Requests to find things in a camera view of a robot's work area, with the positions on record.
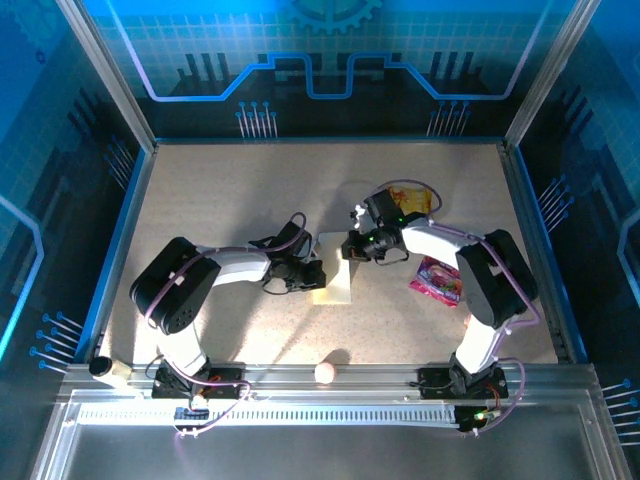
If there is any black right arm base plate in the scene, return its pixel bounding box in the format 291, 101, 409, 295
417, 366, 510, 400

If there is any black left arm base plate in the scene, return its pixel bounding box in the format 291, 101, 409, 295
151, 366, 247, 400

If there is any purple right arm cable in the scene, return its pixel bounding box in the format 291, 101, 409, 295
372, 178, 542, 437

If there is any yellow snack bag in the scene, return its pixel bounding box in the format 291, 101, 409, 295
387, 184, 434, 217

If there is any white slotted cable duct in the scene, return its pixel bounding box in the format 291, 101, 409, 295
77, 403, 459, 427

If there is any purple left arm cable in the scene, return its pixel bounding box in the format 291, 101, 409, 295
143, 211, 308, 440

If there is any aluminium frame rail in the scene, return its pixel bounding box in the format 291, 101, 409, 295
59, 363, 601, 401

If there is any aluminium frame post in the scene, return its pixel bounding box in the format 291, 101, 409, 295
502, 0, 601, 154
54, 0, 159, 154

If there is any beige roll with black cap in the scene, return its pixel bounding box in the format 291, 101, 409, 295
88, 356, 134, 389

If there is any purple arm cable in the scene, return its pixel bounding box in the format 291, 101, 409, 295
143, 211, 308, 440
372, 178, 542, 437

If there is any pink snack bag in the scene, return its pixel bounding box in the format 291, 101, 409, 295
408, 254, 462, 308

